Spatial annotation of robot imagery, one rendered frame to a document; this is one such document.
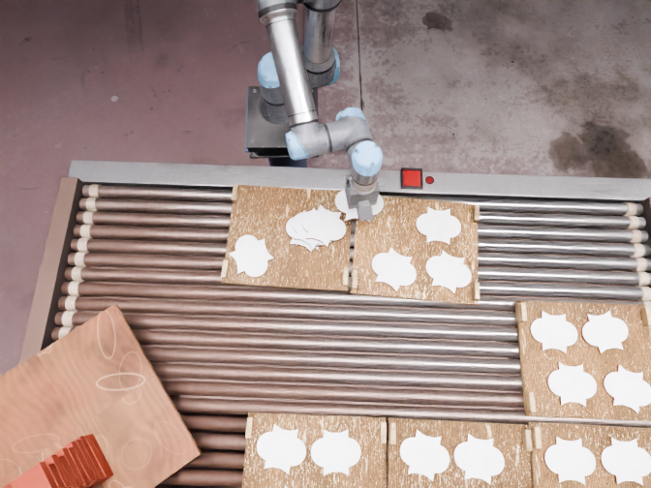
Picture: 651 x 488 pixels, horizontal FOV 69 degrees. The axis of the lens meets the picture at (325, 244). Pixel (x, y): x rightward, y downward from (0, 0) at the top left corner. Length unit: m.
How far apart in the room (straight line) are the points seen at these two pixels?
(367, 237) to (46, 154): 2.14
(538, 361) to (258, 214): 1.01
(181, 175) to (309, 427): 0.95
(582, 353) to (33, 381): 1.63
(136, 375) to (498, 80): 2.60
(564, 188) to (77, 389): 1.68
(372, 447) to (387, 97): 2.09
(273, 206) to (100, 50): 2.10
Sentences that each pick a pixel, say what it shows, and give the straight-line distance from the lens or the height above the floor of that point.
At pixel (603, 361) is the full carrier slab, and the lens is 1.72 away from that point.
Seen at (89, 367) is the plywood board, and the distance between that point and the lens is 1.54.
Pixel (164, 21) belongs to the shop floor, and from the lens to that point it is 3.48.
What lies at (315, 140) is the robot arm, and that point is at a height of 1.37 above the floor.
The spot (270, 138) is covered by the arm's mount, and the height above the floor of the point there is 0.95.
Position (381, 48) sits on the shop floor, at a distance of 3.21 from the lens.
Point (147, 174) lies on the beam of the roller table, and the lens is 1.79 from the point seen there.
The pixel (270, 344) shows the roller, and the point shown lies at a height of 0.92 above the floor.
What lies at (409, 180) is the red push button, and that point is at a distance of 1.68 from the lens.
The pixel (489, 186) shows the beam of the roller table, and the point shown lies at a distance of 1.76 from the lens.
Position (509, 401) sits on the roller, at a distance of 1.61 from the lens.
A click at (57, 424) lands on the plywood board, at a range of 1.57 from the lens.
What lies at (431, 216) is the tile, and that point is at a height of 0.95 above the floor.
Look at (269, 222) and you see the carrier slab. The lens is 1.60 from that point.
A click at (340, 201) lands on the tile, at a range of 1.46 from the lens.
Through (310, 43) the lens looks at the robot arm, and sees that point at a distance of 1.50.
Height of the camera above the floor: 2.42
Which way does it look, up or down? 72 degrees down
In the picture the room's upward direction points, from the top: 1 degrees clockwise
